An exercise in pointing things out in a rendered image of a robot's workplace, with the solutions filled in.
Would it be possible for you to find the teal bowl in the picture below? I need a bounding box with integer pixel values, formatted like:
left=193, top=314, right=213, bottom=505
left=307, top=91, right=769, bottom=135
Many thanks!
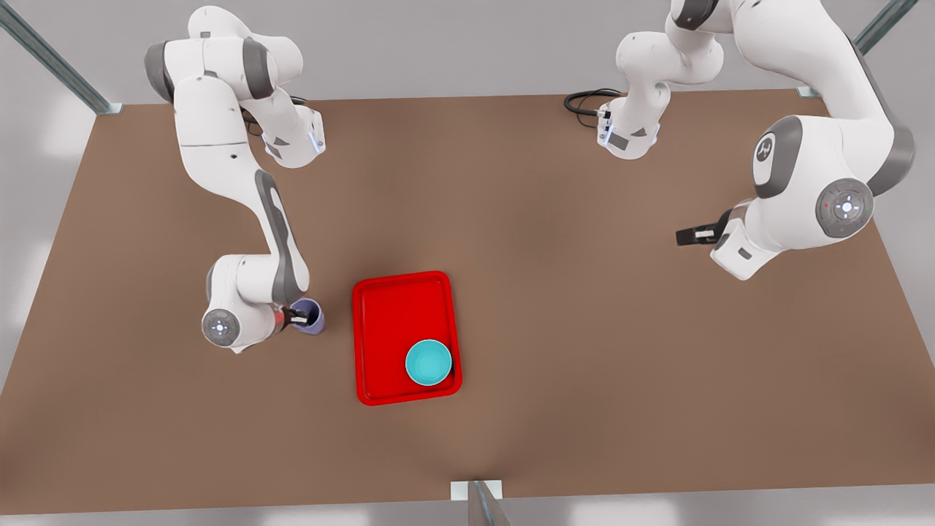
left=405, top=338, right=454, bottom=387

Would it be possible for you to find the black cable loop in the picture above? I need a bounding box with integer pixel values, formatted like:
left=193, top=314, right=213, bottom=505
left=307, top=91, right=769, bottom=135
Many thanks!
left=563, top=88, right=624, bottom=118
left=240, top=94, right=309, bottom=141

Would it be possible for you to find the red tray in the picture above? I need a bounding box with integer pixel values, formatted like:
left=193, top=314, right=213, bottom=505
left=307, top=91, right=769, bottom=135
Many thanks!
left=351, top=270, right=464, bottom=407

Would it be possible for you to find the purple cup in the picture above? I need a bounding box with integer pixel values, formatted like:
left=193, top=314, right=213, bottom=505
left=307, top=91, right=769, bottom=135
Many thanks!
left=291, top=298, right=325, bottom=335

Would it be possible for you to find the silver frame post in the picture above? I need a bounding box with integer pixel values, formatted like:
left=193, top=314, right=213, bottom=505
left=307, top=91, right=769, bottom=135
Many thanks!
left=797, top=0, right=923, bottom=99
left=450, top=479, right=513, bottom=526
left=0, top=0, right=124, bottom=116

